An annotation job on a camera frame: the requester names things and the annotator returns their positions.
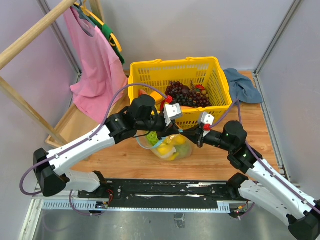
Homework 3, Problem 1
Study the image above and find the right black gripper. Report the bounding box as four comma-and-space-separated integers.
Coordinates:
180, 123, 234, 152

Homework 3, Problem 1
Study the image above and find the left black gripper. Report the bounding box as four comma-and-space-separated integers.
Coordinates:
136, 111, 180, 141

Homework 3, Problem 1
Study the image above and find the yellow mango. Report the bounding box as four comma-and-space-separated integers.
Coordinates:
164, 134, 187, 146

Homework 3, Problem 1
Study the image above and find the clear zip top bag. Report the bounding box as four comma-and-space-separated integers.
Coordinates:
135, 131, 193, 162

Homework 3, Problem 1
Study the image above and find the green custard apple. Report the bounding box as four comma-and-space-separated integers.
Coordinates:
146, 131, 159, 146

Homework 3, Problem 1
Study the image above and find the large yellow lemon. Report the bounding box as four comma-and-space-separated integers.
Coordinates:
156, 145, 179, 162

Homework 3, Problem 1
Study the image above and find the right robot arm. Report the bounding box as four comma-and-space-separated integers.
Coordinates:
181, 120, 320, 240

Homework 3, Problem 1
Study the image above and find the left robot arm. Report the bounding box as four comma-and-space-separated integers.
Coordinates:
33, 94, 182, 198

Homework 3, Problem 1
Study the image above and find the papaya slice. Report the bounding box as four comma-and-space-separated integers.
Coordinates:
180, 106, 195, 110

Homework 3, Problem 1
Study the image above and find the red chili pepper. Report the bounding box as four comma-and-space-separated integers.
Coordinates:
159, 100, 166, 112

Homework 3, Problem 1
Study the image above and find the dark grape bunch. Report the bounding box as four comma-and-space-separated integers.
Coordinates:
173, 93, 213, 108

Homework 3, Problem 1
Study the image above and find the purple grape bunch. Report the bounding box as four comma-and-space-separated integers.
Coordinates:
164, 81, 191, 100

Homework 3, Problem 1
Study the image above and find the yellow plastic basket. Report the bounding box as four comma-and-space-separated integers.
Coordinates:
128, 56, 232, 129

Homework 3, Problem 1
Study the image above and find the blue crumpled cloth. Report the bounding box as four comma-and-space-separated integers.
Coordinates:
223, 68, 263, 104

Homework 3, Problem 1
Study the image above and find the pink hanging shirt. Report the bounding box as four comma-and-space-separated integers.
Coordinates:
63, 7, 128, 124

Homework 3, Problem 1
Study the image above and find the wooden clothes rack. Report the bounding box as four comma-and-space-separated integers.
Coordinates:
0, 0, 118, 151

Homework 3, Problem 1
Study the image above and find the yellow clothes hanger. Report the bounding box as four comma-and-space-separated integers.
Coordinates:
81, 0, 123, 53

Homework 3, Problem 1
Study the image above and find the green clothes hanger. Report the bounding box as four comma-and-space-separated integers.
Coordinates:
73, 0, 125, 65

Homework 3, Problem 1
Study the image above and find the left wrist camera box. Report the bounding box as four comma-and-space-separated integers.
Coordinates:
163, 103, 183, 127

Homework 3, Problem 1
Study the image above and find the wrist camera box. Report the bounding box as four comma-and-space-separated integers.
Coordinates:
163, 103, 183, 127
198, 112, 215, 137

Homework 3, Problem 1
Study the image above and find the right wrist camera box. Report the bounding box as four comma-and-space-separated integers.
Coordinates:
198, 112, 215, 137

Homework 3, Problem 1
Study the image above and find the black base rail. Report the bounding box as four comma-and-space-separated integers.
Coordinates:
77, 178, 245, 211

